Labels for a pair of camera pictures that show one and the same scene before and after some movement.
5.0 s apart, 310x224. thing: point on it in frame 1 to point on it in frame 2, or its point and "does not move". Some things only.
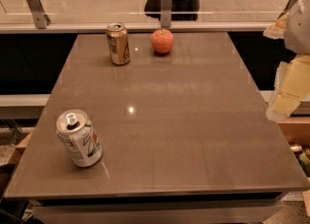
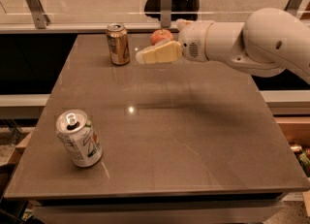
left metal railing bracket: x=39 y=14 does not move
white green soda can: x=77 y=132 does not move
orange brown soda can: x=118 y=43 does not move
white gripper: x=298 y=29 to x=192 y=42
